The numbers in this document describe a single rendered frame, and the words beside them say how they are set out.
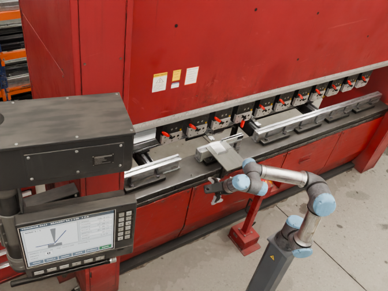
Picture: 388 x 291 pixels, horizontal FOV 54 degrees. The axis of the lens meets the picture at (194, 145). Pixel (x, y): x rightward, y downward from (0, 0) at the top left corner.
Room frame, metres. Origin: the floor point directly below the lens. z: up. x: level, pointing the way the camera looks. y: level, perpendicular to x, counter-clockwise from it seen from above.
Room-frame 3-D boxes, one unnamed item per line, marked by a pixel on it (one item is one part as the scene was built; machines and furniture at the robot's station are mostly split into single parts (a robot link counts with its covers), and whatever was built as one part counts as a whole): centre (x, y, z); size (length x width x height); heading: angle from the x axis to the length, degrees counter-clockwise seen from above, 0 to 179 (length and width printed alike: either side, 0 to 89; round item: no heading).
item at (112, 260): (0.87, 0.45, 1.20); 0.45 x 0.03 x 0.08; 119
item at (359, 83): (3.21, -1.35, 1.26); 0.15 x 0.09 x 0.17; 130
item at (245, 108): (2.30, -0.28, 1.26); 0.15 x 0.09 x 0.17; 130
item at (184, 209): (2.58, -0.67, 0.42); 3.00 x 0.21 x 0.83; 130
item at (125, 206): (0.93, 0.40, 1.42); 0.45 x 0.12 x 0.36; 119
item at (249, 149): (2.58, -0.67, 0.85); 3.00 x 0.21 x 0.04; 130
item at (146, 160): (2.19, 0.44, 0.81); 0.64 x 0.08 x 0.14; 40
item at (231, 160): (2.08, -0.24, 1.00); 0.26 x 0.18 x 0.01; 40
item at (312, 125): (2.80, -0.95, 0.89); 0.30 x 0.05 x 0.03; 130
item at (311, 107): (3.36, -0.93, 0.81); 0.64 x 0.08 x 0.14; 40
